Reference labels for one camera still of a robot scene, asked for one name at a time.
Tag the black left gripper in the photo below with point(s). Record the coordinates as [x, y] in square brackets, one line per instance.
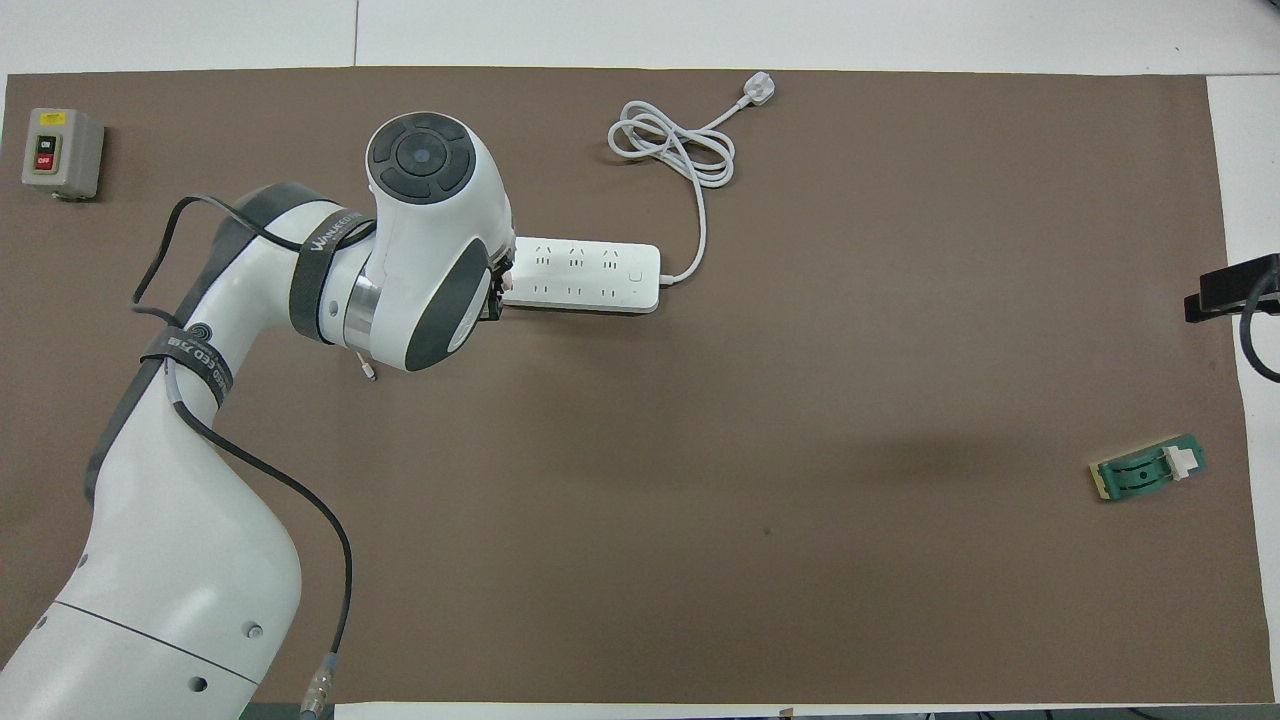
[500, 268]

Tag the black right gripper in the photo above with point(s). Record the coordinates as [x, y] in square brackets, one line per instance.
[1274, 275]

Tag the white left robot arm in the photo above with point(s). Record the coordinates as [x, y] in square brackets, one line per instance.
[180, 560]

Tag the white power strip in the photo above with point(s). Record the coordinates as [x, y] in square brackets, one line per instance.
[590, 275]

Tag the brown table mat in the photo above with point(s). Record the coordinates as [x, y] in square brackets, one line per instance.
[700, 500]

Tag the green knife switch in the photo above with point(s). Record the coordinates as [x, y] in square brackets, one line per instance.
[1145, 470]

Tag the grey on-off switch box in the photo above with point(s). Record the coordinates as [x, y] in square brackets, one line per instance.
[62, 152]

